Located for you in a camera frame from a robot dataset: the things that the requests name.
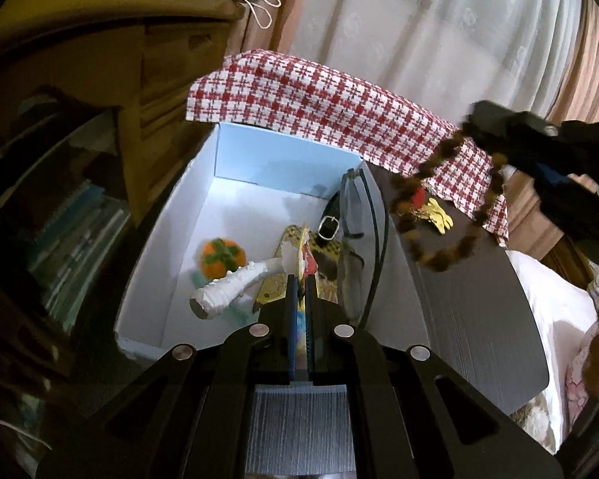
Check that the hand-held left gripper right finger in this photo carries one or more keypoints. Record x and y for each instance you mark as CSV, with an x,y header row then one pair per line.
x,y
310,319

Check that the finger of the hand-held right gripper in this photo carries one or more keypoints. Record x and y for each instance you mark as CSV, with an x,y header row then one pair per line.
x,y
549,175
509,129

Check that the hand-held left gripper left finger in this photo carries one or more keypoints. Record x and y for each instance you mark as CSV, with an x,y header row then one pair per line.
x,y
292,319

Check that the orange crochet persimmon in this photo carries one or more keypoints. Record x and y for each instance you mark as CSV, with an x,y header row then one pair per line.
x,y
222,257

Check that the white and blue cardboard box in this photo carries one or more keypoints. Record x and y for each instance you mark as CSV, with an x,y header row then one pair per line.
x,y
239,159

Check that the pink curtain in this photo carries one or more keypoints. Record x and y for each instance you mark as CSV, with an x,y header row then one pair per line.
x,y
594,70
269,35

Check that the white sheer curtain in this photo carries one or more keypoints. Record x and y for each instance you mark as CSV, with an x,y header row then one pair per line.
x,y
429,35

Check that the white bed sheet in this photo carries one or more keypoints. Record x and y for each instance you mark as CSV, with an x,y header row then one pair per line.
x,y
554,309

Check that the pink floral blanket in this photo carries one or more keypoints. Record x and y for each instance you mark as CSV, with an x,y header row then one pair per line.
x,y
576,379

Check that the red and white checked cloth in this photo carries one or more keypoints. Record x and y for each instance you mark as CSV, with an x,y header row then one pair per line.
x,y
304,95

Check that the row of books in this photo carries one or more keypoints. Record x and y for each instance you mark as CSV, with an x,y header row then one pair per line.
x,y
75,239

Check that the wooden cabinet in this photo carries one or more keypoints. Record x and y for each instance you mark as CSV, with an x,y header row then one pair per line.
x,y
169,60

